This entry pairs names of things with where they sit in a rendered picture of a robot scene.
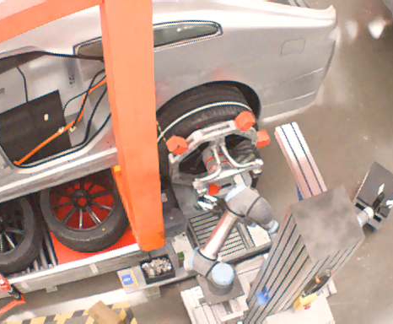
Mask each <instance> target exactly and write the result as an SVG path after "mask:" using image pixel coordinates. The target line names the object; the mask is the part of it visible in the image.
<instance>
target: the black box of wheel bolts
mask: <svg viewBox="0 0 393 324"><path fill-rule="evenodd" d="M138 265H139V267H140V270H141V271H142V273H143V277H144V280H145V282H146V285H148V284H155V283H157V282H158V281H160V282H161V281H164V280H166V279H169V278H175V269H174V266H173V264H172V261H171V260H170V258H169V255H168V253H166V254H163V255H161V256H157V257H151V258H149V259H146V260H141V261H138Z"/></svg>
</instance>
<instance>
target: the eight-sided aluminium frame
mask: <svg viewBox="0 0 393 324"><path fill-rule="evenodd" d="M217 130H219V132H215V131H217ZM211 132H213V133H211ZM231 133H235V134H239V135H241V136H244V137H246V138H247V141H249V142H251V143H252V144H254V145H255V146H256V143H257V139H258V136H257V133H256V130H255V128H254V127H251V128H250V129H249V130H248V131H240V128H239V126H238V124H236V122H235V121H233V120H231V121H226V122H224V123H220V124H217V125H214V127H209V128H206V129H202V130H198V131H197V132H194V133H193V134H192V135H191V136H189V137H188V138H187V139H186V144H187V146H188V149H187V150H186V151H185V152H184V153H183V154H182V155H181V156H180V154H172V153H170V154H169V157H168V159H169V174H170V179H171V180H172V182H174V183H175V184H181V185H187V186H192V183H193V180H194V179H196V178H199V177H205V176H209V174H208V172H205V173H201V174H198V175H192V174H186V173H182V172H179V163H180V162H181V161H182V160H183V159H184V158H185V157H186V156H187V155H188V154H189V153H190V152H192V151H193V150H194V149H195V148H196V147H198V146H199V145H200V144H202V143H205V142H206V141H209V140H211V139H214V138H220V137H222V136H226V135H229V134H231ZM253 156H254V155H253V154H251V153H250V154H247V155H237V157H236V158H233V160H234V161H235V162H236V163H237V162H238V161H239V162H238V164H244V163H246V162H247V161H248V160H249V159H252V157H253ZM242 158H243V159H242Z"/></svg>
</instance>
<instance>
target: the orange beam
mask: <svg viewBox="0 0 393 324"><path fill-rule="evenodd" d="M103 2H104V0H6V1H3V2H1V3H0V43H2V42H3V41H6V40H9V39H11V38H13V37H15V36H17V35H21V34H22V33H24V32H27V31H30V30H32V29H34V28H37V27H40V26H42V25H43V24H48V23H50V22H52V21H54V20H56V19H61V18H64V17H66V16H68V15H70V14H75V13H77V12H79V11H82V10H85V9H87V8H92V7H95V6H97V5H100V4H102V3H103Z"/></svg>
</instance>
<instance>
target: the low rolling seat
mask: <svg viewBox="0 0 393 324"><path fill-rule="evenodd" d="M382 185H384V187H383V192H384V193H385V194H386V197H385V199H384V200H385V203H387V201H388V200H389V201H393V173H392V172H389V171H388V170H387V169H386V168H385V167H384V166H381V165H380V164H379V163H377V162H376V161H374V162H373V164H372V165H371V166H370V168H369V172H368V174H367V175H366V177H365V179H364V180H363V184H362V185H361V187H360V188H359V191H358V193H357V194H356V197H355V198H354V200H353V202H352V205H353V209H354V211H355V214H357V215H358V214H359V213H360V212H362V211H363V210H364V209H365V208H366V207H368V206H369V205H371V204H372V203H373V202H374V200H375V198H376V193H377V191H378V190H379V189H380V187H381V186H382ZM392 207H393V206H392ZM392 207H391V208H389V207H388V208H384V210H381V212H380V213H379V214H377V213H375V215H374V216H373V218H372V219H370V220H369V221H368V222H367V223H369V224H371V225H372V226H373V228H372V231H373V233H375V232H376V230H379V229H380V227H381V226H382V224H383V223H384V222H385V221H386V219H387V217H388V215H389V214H390V210H391V209H392Z"/></svg>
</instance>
